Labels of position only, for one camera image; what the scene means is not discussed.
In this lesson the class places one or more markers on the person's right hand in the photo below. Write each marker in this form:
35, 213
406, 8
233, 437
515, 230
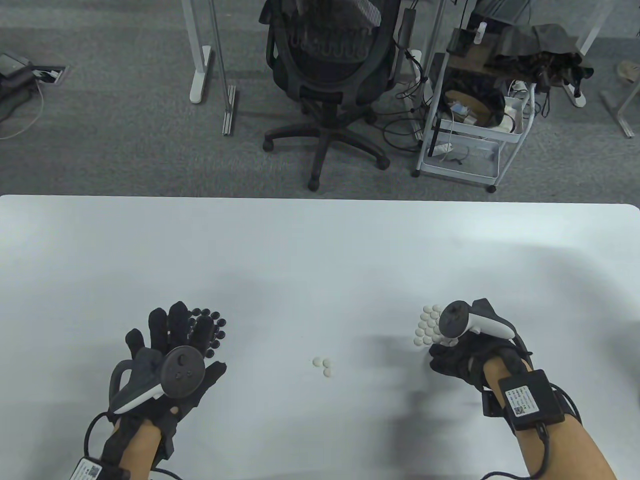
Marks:
455, 362

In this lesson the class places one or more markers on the person's left hand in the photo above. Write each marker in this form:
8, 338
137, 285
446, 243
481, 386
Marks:
180, 332

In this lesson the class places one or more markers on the sorted black go stones group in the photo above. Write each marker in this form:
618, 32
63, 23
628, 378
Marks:
220, 322

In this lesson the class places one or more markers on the sorted white go stones group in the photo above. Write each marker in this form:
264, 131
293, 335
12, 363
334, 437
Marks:
427, 325

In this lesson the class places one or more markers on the mixed black white go stones pile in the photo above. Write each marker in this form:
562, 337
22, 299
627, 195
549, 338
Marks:
322, 364

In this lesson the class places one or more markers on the person's right forearm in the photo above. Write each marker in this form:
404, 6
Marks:
565, 445

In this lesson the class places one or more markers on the grey white left hand controller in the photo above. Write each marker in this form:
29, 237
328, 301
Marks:
180, 372

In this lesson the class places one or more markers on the grey white hand controller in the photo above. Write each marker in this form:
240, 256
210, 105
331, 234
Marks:
180, 372
452, 320

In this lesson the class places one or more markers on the grey white right hand controller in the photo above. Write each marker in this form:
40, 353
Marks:
452, 320

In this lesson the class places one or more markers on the white utility cart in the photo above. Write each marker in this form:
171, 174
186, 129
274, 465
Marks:
460, 172

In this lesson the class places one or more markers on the white desk leg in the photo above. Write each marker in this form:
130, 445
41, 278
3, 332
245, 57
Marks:
595, 35
200, 75

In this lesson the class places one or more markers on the black mesh office chair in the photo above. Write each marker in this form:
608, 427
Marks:
325, 107

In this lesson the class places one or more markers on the floor socket box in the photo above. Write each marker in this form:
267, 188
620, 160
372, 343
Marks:
50, 75

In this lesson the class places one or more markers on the white power strip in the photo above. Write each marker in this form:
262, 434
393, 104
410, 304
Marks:
575, 95

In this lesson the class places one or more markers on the grey metal floor foot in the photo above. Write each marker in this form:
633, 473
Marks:
620, 117

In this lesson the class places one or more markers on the black cloth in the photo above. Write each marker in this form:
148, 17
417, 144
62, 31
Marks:
535, 45

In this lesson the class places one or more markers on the small white bottle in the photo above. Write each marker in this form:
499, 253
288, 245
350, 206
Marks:
481, 34

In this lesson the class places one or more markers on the black power adapter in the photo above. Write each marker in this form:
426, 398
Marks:
408, 27

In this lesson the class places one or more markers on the tan shoe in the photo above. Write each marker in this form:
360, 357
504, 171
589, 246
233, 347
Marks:
629, 70

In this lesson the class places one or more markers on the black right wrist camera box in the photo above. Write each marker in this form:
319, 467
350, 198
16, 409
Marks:
532, 400

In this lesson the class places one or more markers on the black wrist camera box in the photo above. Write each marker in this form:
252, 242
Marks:
532, 400
90, 470

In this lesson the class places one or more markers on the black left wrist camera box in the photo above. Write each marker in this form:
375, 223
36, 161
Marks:
90, 470

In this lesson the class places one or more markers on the aluminium profile post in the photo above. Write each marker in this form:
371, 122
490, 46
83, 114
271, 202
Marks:
229, 110

